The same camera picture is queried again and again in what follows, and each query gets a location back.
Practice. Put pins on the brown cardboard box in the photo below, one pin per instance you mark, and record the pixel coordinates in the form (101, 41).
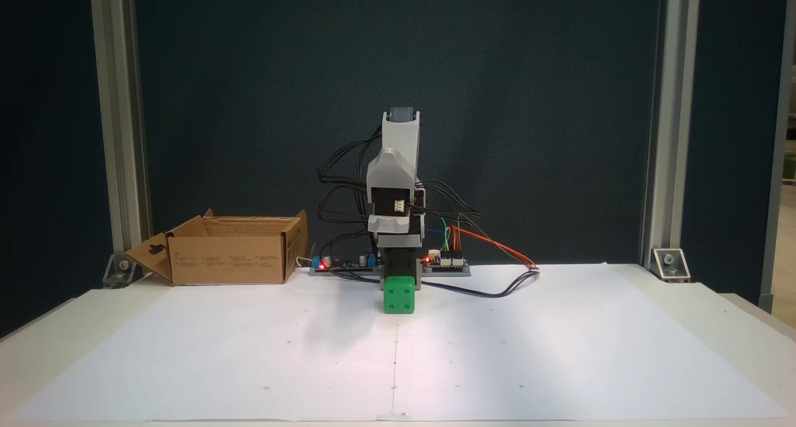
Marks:
(230, 259)

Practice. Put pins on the green die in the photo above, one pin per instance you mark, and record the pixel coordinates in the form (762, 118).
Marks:
(398, 296)

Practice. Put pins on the aluminium frame post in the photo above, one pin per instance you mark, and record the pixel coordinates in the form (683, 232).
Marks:
(777, 166)
(121, 135)
(671, 135)

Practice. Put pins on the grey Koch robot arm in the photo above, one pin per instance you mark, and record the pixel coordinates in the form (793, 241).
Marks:
(401, 135)

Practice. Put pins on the circuit board with blue terminals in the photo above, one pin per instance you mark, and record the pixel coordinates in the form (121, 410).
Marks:
(345, 266)

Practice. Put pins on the wide ribbed grey gripper finger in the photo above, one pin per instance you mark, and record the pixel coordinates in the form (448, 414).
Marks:
(388, 224)

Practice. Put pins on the metal corner bracket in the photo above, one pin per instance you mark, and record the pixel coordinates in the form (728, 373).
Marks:
(121, 270)
(670, 264)

